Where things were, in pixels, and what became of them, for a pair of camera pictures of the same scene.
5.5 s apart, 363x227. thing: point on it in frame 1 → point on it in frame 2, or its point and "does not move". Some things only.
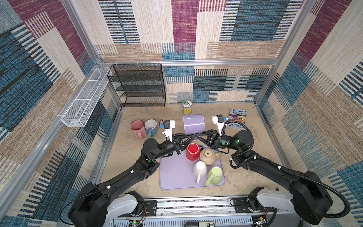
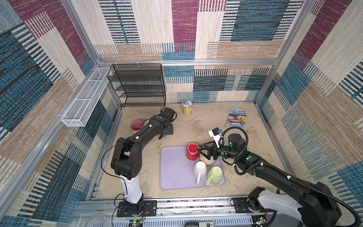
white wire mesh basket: (79, 110) does not move
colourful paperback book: (236, 114) does not move
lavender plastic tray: (176, 173) does not move
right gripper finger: (207, 142) → (209, 155)
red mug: (193, 151) does not move
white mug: (200, 171) does not move
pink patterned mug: (139, 128) does not move
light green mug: (214, 175) does not move
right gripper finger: (211, 132) → (208, 145)
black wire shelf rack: (140, 83) does not move
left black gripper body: (175, 146) → (170, 130)
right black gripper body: (219, 142) → (221, 152)
